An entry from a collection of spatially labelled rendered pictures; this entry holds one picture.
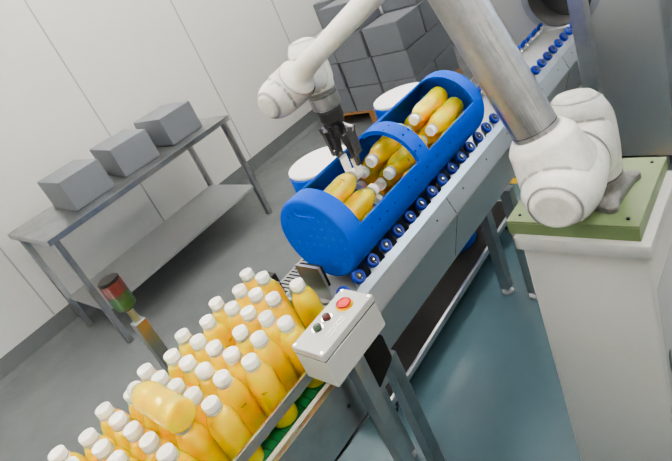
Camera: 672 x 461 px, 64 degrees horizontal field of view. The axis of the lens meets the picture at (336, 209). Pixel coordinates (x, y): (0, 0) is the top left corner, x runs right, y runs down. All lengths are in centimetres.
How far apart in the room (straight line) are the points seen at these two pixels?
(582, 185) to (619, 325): 53
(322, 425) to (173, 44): 426
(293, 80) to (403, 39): 357
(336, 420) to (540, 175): 78
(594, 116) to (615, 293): 45
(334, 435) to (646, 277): 84
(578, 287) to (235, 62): 455
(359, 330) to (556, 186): 53
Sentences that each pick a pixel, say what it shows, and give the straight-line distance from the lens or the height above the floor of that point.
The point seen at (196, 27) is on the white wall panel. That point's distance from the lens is 542.
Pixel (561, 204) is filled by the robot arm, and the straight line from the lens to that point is 118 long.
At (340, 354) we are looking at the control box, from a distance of 124.
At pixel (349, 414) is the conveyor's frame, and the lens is 150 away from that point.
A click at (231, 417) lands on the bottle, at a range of 128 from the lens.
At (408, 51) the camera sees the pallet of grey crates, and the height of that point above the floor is 64.
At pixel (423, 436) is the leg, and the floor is 24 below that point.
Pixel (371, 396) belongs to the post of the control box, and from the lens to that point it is 142.
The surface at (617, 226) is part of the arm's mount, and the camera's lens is 140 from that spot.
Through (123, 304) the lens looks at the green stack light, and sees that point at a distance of 166.
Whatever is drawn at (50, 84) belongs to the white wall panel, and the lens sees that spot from 469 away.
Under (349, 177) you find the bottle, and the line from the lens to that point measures 166.
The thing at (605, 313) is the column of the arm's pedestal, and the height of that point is 76.
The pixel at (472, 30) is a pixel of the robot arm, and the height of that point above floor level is 158.
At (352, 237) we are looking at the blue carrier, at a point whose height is 111.
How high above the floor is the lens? 186
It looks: 26 degrees down
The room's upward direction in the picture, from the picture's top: 24 degrees counter-clockwise
